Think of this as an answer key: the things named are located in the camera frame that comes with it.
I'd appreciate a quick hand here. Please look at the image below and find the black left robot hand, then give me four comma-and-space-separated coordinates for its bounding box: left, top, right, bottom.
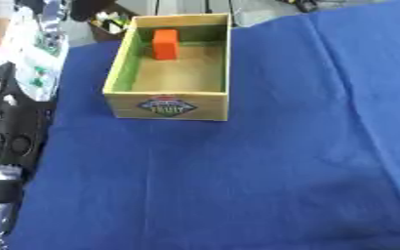
16, 0, 118, 22

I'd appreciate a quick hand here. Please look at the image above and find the orange rectangular block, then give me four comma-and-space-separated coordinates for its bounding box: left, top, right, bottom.
150, 28, 181, 61

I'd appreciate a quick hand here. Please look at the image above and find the dark tray of small items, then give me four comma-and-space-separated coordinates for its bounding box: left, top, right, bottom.
89, 3, 140, 43

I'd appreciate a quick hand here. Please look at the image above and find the tan cardboard box green inside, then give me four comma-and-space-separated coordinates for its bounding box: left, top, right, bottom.
100, 13, 234, 122

